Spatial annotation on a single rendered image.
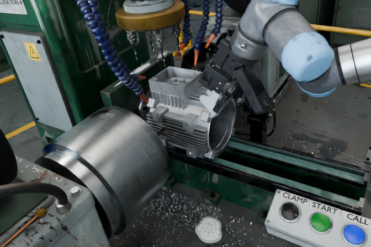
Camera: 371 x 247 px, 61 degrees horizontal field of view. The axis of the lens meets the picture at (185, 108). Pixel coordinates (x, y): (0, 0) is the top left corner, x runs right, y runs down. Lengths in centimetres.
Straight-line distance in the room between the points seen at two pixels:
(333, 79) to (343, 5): 324
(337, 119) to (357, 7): 261
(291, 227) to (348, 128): 75
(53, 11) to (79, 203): 51
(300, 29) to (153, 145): 38
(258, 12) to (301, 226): 38
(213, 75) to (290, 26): 22
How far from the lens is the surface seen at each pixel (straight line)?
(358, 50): 66
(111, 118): 71
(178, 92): 85
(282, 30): 56
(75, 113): 99
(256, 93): 69
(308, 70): 55
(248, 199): 92
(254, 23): 62
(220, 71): 70
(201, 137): 82
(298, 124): 128
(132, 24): 80
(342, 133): 126
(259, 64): 116
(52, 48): 91
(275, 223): 60
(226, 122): 97
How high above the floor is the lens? 152
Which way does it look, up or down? 31 degrees down
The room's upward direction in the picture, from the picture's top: 8 degrees counter-clockwise
